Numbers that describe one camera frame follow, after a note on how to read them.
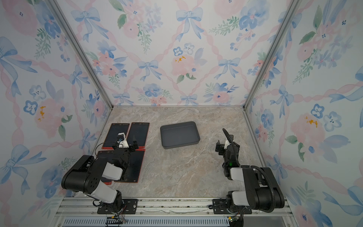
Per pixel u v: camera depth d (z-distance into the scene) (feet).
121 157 2.28
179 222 2.31
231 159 2.28
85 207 2.47
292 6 2.26
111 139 3.33
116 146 2.62
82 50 2.82
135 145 2.73
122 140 2.48
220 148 2.71
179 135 3.37
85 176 1.48
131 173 2.80
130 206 2.44
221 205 2.40
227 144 2.61
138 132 3.39
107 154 3.08
